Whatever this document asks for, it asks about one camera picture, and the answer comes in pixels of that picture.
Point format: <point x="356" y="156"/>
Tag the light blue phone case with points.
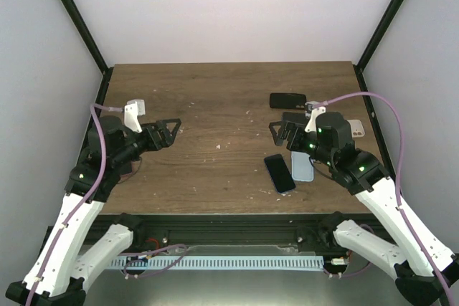
<point x="302" y="169"/>

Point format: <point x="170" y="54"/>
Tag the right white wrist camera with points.
<point x="312" y="110"/>

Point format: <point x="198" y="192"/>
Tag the black phone case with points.
<point x="287" y="101"/>

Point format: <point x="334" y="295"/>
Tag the light blue slotted cable duct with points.
<point x="287" y="263"/>

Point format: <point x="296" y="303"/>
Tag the white phone case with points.
<point x="357" y="128"/>

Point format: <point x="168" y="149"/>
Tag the black frame post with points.
<point x="381" y="29"/>
<point x="84" y="32"/>

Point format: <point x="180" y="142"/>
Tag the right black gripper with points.
<point x="296" y="129"/>

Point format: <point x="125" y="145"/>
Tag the maroon phone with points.
<point x="126" y="170"/>

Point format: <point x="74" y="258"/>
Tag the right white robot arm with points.
<point x="422" y="267"/>

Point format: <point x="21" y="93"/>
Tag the right black frame post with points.
<point x="381" y="29"/>

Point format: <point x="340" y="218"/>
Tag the blue phone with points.
<point x="279" y="173"/>

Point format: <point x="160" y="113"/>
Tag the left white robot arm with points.
<point x="61" y="276"/>

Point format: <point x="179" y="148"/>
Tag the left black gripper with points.
<point x="168" y="140"/>

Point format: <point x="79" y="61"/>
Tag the left black frame post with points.
<point x="84" y="32"/>

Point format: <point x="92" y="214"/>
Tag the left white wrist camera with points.
<point x="132" y="111"/>

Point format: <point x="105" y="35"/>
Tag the black aluminium frame rail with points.
<point x="310" y="231"/>

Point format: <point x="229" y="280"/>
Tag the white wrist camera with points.
<point x="312" y="110"/>
<point x="132" y="111"/>

